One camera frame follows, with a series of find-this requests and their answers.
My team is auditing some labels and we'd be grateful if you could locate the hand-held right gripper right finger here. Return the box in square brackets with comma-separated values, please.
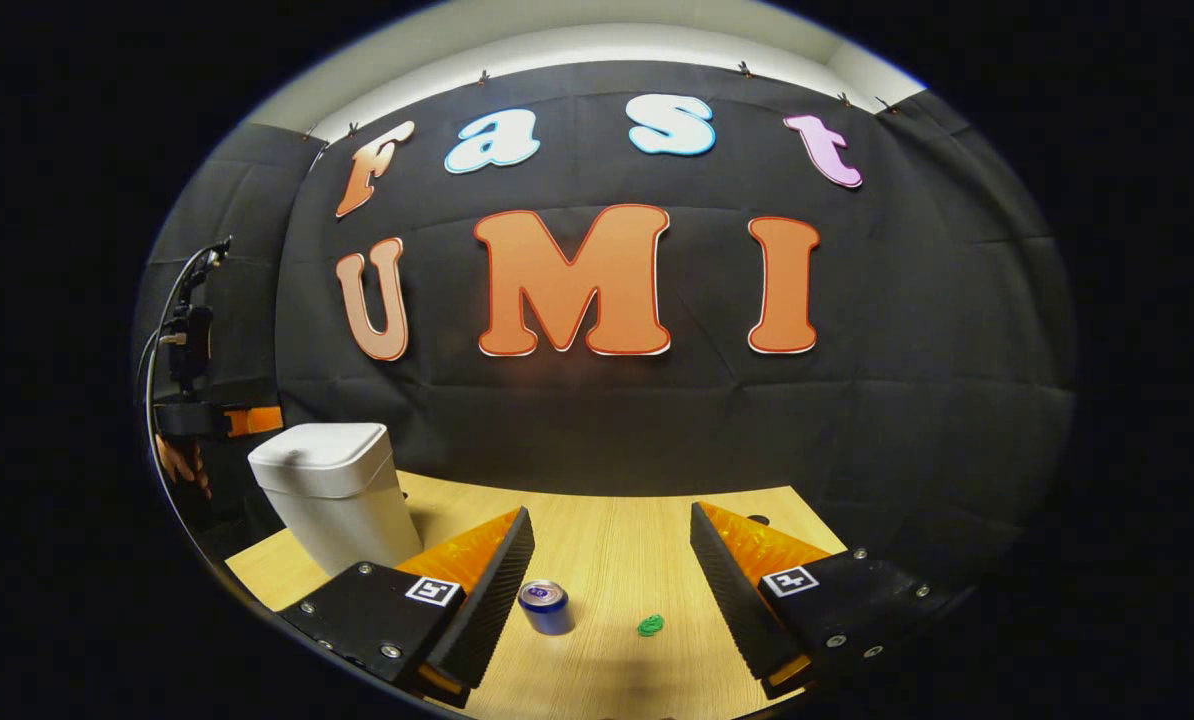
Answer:
[690, 500, 958, 701]

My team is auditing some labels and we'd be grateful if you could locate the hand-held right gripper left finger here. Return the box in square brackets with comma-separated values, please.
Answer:
[277, 505, 536, 709]

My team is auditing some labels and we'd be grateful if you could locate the blue pop can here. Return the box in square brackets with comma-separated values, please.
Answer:
[517, 580, 575, 637]

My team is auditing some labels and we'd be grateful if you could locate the white desktop garbage bin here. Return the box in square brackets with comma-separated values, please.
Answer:
[247, 422, 425, 578]

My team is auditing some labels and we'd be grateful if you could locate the wooden desktop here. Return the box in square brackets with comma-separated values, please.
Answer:
[225, 470, 848, 720]

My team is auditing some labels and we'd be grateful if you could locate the black side cloth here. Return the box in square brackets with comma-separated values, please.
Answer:
[137, 120, 323, 531]

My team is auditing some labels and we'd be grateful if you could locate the black backdrop cloth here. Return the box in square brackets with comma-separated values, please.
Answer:
[277, 60, 1078, 591]

